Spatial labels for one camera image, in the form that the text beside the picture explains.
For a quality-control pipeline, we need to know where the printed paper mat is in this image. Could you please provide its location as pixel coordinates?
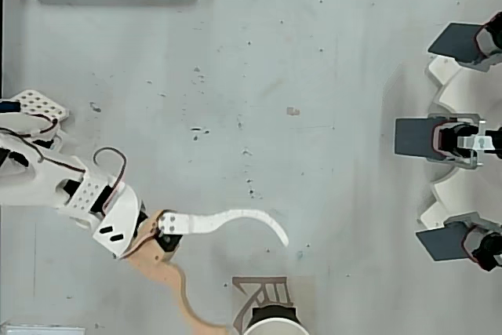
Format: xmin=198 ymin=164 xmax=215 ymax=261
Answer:
xmin=231 ymin=275 xmax=318 ymax=335

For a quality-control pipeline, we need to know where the black paper cup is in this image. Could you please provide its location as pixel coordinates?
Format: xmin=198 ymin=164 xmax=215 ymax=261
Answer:
xmin=243 ymin=304 xmax=311 ymax=335

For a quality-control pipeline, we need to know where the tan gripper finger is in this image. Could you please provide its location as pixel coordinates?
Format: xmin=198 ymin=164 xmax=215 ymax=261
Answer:
xmin=155 ymin=259 xmax=237 ymax=335

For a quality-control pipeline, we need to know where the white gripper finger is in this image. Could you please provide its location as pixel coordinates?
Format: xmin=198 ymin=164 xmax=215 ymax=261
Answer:
xmin=158 ymin=208 xmax=290 ymax=248

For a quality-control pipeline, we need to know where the red black servo cable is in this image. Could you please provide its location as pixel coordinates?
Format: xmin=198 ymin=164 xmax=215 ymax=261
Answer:
xmin=93 ymin=147 xmax=129 ymax=205
xmin=27 ymin=142 xmax=86 ymax=175
xmin=21 ymin=114 xmax=60 ymax=144

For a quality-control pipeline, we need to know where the white carousel machine base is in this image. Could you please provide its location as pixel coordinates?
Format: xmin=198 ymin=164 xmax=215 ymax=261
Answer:
xmin=416 ymin=54 xmax=502 ymax=242

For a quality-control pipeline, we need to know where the white five-joint robot arm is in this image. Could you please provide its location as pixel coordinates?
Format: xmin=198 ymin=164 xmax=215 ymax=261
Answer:
xmin=0 ymin=89 xmax=149 ymax=260

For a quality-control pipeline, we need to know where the valve unit with grey plate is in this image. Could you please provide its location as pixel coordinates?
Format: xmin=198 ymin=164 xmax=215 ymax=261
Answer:
xmin=415 ymin=212 xmax=502 ymax=273
xmin=427 ymin=13 xmax=502 ymax=73
xmin=394 ymin=113 xmax=502 ymax=169

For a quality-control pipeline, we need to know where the tan gripper body with servo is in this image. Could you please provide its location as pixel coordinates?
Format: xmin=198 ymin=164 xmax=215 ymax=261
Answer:
xmin=117 ymin=209 xmax=185 ymax=279

